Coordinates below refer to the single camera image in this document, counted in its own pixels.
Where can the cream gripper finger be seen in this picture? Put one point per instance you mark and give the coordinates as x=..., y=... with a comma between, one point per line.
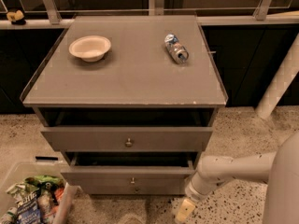
x=185, y=209

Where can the grey drawer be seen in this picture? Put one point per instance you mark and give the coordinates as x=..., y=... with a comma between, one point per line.
x=157, y=178
x=130, y=139

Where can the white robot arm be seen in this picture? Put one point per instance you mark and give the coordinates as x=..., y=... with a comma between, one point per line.
x=250, y=172

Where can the grey drawer cabinet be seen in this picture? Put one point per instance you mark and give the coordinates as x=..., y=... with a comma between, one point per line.
x=136, y=84

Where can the grey top drawer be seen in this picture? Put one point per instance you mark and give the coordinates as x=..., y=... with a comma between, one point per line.
x=130, y=139

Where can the green chip bag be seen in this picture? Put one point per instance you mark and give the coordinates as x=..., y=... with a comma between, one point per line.
x=46, y=182

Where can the clear plastic bin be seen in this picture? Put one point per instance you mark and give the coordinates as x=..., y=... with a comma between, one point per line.
x=53, y=209

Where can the crushed blue soda can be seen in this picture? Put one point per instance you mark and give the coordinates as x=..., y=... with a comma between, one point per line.
x=178, y=52

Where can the blue snack bag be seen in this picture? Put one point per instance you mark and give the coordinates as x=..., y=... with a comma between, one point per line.
x=28, y=210

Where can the white paper bowl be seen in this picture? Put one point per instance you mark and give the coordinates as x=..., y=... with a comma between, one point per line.
x=91, y=48

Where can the metal window railing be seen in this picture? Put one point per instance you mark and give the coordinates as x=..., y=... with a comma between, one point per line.
x=44, y=13

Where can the yellow black object on ledge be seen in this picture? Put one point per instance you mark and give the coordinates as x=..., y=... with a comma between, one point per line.
x=16, y=17

